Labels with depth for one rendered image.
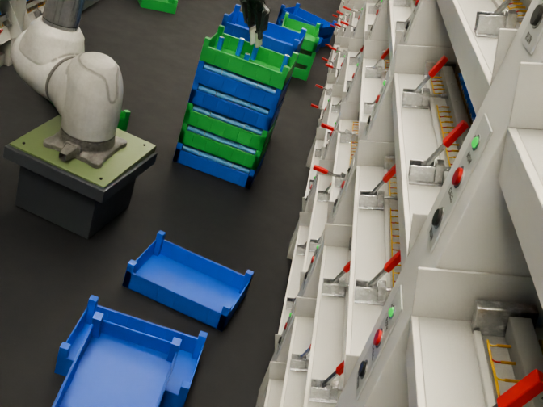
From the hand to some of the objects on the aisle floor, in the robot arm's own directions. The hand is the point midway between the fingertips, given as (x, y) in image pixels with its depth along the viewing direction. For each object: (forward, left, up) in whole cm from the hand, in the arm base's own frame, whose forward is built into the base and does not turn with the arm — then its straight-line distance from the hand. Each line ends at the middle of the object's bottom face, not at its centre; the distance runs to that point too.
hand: (255, 36), depth 248 cm
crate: (+21, -84, -45) cm, 98 cm away
